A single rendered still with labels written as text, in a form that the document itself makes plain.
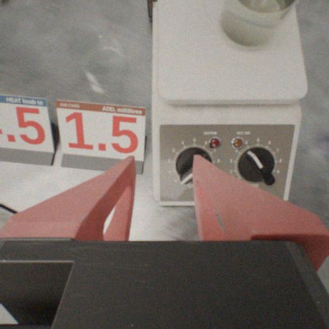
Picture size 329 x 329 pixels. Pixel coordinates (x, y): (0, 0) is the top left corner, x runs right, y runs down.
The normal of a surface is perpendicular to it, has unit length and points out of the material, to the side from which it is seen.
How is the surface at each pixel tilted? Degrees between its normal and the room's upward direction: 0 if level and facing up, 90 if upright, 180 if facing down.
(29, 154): 0
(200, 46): 0
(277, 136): 30
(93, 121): 40
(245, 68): 0
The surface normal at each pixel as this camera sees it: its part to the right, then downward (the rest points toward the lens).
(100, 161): 0.00, -0.23
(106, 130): -0.07, 0.45
